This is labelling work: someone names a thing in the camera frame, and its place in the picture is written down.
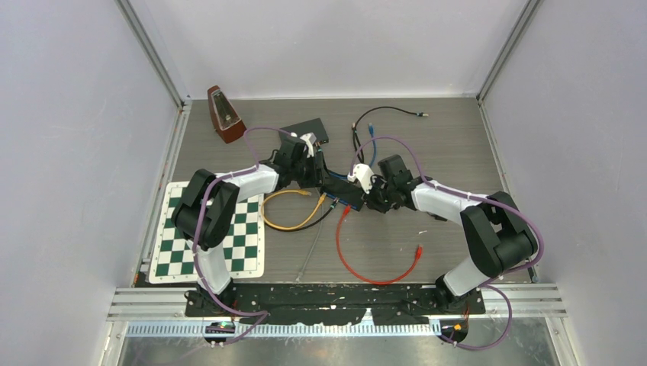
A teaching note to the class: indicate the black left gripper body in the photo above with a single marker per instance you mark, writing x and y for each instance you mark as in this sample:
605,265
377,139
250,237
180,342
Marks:
309,173

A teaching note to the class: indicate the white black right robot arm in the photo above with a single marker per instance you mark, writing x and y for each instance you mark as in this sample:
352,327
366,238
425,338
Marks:
497,237

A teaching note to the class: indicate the brown wooden metronome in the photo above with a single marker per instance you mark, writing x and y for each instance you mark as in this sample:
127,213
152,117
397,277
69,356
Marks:
226,121

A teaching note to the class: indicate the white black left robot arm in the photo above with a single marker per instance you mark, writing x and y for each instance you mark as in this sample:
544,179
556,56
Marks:
206,207

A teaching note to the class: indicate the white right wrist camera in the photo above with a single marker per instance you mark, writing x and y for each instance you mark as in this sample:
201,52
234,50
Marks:
362,174

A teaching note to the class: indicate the black blue network switch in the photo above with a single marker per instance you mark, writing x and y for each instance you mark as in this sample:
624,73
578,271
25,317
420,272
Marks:
346,192

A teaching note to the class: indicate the dark grey network switch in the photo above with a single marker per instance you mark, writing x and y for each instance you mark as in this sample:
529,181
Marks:
314,126

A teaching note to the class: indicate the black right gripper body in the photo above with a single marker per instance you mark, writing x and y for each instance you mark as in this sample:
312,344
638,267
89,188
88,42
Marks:
380,195

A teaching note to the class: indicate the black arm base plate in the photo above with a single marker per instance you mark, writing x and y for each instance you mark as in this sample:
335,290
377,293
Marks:
330,304

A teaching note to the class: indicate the green white chessboard mat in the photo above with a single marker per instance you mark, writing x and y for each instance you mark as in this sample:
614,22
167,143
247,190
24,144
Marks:
244,245

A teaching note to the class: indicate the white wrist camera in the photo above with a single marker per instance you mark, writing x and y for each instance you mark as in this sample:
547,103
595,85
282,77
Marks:
309,140
362,174

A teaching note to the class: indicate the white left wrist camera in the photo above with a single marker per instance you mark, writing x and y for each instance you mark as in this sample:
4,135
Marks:
309,140

